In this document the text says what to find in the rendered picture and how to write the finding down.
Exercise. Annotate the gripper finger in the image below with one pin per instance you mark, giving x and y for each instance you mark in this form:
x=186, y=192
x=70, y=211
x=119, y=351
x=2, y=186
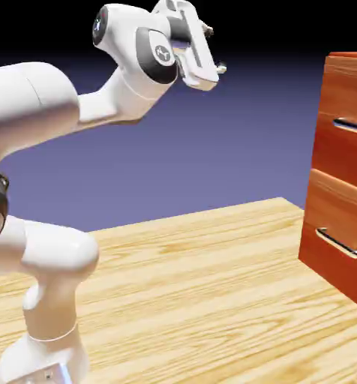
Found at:
x=222, y=68
x=208, y=30

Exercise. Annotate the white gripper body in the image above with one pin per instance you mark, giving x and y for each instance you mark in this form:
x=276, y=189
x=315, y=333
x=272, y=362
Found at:
x=201, y=54

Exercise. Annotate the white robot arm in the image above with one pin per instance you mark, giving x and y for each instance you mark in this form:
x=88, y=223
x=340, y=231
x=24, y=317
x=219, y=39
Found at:
x=46, y=90

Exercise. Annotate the red-brown wooden cabinet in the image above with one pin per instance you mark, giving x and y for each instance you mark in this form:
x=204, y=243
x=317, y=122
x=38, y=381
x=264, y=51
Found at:
x=340, y=90

